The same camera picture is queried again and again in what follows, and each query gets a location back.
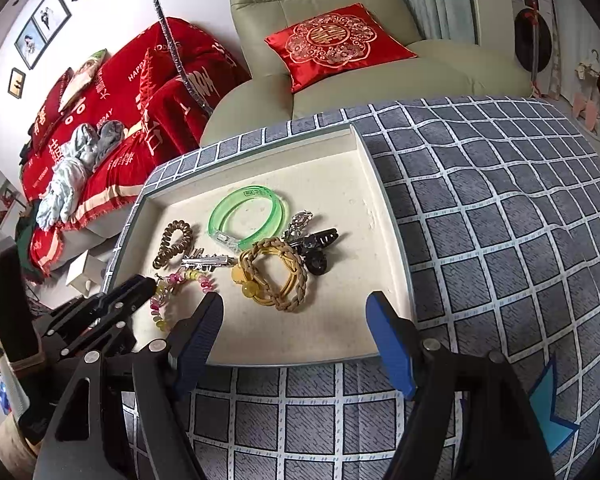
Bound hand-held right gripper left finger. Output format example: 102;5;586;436
32;290;226;480

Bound grey crumpled clothes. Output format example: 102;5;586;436
35;120;126;228

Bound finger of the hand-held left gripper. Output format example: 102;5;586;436
50;275;157;336
45;321;137;362

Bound black framed photo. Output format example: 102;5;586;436
32;0;72;43
14;19;48;70

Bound white small table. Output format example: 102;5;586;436
65;250;113;293

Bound silver hair clip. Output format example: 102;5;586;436
180;254;240;272

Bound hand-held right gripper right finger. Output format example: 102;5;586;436
365;290;556;480

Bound hanger with pink slippers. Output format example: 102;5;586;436
572;50;600;136

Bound silver brooch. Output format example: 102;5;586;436
281;209;315;242

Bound brown braided hair tie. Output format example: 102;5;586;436
237;236;313;312

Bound silver flexible pole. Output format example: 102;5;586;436
147;0;216;118

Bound black claw hair clip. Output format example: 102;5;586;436
289;227;341;277

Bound white washing machine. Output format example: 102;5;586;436
507;0;558;98

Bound light grey sofa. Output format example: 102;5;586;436
45;180;146;271

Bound cream jewelry tray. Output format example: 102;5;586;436
107;122;418;368

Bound red printed blanket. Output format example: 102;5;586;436
20;17;253;276

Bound brown spiral hair tie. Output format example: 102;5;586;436
151;220;195;270

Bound yellow beaded hair tie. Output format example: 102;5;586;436
230;242;308;306

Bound colourful bead bracelet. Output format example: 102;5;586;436
149;267;220;333

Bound green translucent bangle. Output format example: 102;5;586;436
207;185;288;255

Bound grey checked tablecloth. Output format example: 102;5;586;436
107;95;600;480

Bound small black framed picture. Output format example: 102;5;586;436
7;67;27;100

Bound red embroidered cushion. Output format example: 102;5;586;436
264;2;418;93

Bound photo print pillow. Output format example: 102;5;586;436
57;49;108;111

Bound blue star sticker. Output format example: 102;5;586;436
527;355;581;456

